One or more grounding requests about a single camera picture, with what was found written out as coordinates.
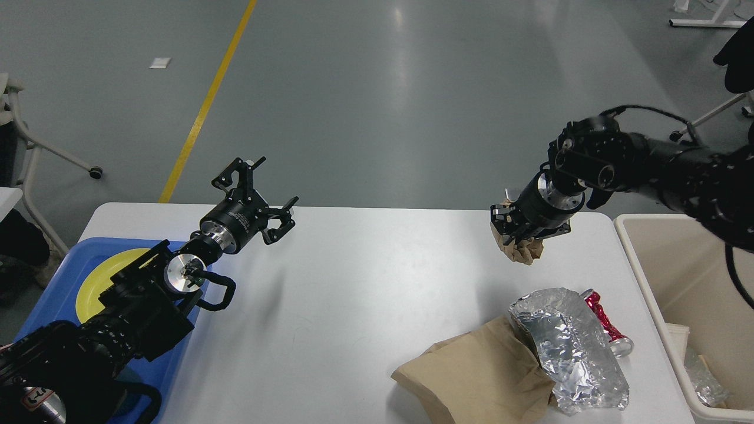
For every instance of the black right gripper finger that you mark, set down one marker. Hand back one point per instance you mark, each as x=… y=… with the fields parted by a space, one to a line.
x=503 y=224
x=546 y=233

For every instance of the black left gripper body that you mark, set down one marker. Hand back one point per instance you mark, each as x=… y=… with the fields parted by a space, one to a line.
x=232 y=224

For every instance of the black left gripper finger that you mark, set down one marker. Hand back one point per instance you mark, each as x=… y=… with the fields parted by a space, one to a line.
x=283 y=215
x=237 y=182

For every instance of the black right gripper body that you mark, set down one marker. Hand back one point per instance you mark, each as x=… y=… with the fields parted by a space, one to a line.
x=541 y=215

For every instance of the brown paper ball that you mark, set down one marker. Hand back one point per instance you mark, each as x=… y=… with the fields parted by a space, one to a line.
x=525 y=252

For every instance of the silver foil wrapper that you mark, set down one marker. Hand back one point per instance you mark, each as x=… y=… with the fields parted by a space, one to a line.
x=571 y=348

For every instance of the red wrapper piece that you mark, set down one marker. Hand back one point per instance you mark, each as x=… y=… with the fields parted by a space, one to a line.
x=620 y=344

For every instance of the white paper cup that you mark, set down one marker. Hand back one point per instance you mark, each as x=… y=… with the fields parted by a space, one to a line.
x=679 y=338

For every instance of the yellow plastic plate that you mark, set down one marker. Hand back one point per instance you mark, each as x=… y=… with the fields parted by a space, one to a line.
x=87 y=303

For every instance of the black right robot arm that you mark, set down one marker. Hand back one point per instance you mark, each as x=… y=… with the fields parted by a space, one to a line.
x=592 y=159

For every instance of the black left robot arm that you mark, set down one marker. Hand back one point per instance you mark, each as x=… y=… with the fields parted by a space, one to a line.
x=69 y=373

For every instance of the beige plastic bin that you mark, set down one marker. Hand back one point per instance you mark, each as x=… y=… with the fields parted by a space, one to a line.
x=681 y=270

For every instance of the brown paper bag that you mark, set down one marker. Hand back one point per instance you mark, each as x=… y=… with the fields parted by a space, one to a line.
x=483 y=376

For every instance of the white side table edge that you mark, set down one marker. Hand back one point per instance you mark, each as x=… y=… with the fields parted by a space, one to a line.
x=9 y=197

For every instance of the crumpled clear plastic wrap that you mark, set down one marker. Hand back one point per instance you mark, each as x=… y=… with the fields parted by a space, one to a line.
x=707 y=388

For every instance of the white office chair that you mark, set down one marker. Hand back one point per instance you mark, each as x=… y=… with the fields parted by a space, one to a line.
x=32 y=148

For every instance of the right side office chair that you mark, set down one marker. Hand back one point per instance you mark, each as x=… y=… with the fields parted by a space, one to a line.
x=736 y=56

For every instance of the white desk frame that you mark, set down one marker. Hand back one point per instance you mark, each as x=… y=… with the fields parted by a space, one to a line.
x=711 y=14

